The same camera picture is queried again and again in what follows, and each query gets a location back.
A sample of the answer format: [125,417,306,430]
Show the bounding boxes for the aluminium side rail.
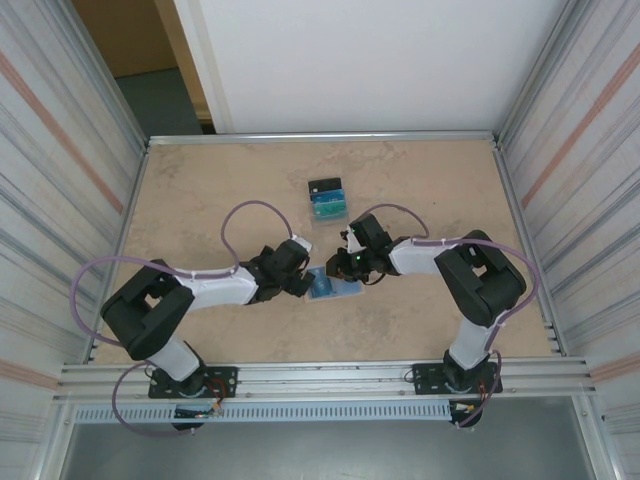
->
[82,139,152,364]
[492,138,567,357]

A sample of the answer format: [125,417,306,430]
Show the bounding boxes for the wide aluminium mounting rail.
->
[58,356,599,402]

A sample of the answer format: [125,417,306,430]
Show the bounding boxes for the clear acrylic card stand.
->
[306,176,350,232]

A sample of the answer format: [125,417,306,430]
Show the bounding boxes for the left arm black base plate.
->
[148,366,239,401]

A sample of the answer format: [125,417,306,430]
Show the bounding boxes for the black credit card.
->
[308,177,343,196]

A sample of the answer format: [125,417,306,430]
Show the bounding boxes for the long aluminium table rail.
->
[146,130,501,148]

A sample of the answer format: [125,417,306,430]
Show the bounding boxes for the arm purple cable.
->
[72,200,302,440]
[357,202,543,431]

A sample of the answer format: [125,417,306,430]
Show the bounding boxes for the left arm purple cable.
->
[72,200,302,440]

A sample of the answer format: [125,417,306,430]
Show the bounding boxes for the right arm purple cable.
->
[357,202,543,431]

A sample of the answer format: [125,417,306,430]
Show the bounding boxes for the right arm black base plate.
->
[410,360,503,398]

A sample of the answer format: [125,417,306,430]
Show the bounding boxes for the small circuit board with wires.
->
[173,405,225,420]

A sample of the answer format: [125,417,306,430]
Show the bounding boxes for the green card with chip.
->
[311,199,349,222]

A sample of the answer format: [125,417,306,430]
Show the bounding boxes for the blue card with logo print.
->
[309,189,347,207]

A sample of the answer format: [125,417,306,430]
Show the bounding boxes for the grey slotted cable duct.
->
[72,402,454,424]

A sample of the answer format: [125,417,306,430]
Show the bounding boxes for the brown wooden door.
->
[72,0,217,135]

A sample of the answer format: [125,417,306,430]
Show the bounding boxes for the blue credit card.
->
[308,266,336,299]

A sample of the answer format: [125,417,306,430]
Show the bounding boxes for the orange wired connector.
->
[449,399,484,417]

